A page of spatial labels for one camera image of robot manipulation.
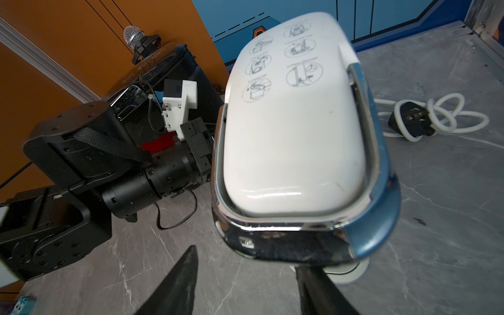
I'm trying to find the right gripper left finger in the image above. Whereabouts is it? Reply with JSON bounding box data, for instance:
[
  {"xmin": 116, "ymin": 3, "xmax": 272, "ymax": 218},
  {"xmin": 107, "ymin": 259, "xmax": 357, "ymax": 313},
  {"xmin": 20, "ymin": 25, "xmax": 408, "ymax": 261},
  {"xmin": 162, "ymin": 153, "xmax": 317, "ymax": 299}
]
[{"xmin": 135, "ymin": 245, "xmax": 199, "ymax": 315}]

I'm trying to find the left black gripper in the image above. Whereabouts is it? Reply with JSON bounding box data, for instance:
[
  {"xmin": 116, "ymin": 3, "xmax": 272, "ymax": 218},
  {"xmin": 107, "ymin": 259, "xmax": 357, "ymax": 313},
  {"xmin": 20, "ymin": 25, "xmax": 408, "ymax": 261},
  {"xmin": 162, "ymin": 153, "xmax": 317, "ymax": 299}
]
[{"xmin": 181, "ymin": 118, "xmax": 214, "ymax": 190}]

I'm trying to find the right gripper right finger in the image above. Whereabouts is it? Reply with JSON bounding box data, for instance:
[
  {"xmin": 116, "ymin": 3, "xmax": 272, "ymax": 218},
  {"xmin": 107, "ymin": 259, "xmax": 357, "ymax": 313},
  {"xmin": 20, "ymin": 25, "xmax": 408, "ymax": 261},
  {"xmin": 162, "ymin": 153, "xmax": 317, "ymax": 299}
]
[{"xmin": 295, "ymin": 266, "xmax": 359, "ymax": 315}]

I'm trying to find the white coffee machine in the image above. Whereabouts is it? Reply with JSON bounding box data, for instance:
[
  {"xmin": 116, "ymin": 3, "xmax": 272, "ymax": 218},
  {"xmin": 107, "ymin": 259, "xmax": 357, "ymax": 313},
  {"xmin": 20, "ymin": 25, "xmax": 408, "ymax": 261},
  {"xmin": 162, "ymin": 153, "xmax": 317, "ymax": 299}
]
[{"xmin": 211, "ymin": 12, "xmax": 401, "ymax": 284}]

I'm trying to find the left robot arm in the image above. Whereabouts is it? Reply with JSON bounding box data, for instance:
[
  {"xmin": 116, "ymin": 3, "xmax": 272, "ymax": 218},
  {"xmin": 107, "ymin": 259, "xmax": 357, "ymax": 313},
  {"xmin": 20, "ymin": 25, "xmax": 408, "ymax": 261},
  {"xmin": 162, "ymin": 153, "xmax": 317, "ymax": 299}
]
[{"xmin": 1, "ymin": 101, "xmax": 213, "ymax": 286}]

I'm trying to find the red coffee machine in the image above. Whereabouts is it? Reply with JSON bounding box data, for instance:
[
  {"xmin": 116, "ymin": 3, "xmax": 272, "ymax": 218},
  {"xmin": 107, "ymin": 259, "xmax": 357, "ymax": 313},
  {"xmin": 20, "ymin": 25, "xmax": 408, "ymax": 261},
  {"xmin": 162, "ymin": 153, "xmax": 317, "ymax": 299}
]
[{"xmin": 140, "ymin": 132, "xmax": 177, "ymax": 154}]

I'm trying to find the microphone on black tripod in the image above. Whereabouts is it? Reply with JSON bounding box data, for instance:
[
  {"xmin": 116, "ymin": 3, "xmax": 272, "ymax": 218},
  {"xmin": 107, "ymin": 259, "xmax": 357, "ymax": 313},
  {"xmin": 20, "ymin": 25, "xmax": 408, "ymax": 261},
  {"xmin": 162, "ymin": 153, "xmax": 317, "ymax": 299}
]
[{"xmin": 123, "ymin": 26, "xmax": 161, "ymax": 65}]

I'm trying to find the blue owl toy block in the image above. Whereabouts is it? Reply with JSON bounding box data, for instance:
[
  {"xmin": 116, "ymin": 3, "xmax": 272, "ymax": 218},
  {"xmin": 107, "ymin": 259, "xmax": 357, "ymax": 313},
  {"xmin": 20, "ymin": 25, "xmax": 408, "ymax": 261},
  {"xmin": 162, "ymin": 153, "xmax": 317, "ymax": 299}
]
[{"xmin": 10, "ymin": 296, "xmax": 37, "ymax": 315}]

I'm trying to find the white power cable with plug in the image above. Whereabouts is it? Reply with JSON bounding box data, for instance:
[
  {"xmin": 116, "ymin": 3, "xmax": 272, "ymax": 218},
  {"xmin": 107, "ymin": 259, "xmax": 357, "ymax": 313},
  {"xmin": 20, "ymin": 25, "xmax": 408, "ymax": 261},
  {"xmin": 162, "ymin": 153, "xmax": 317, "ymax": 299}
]
[{"xmin": 371, "ymin": 92, "xmax": 490, "ymax": 143}]

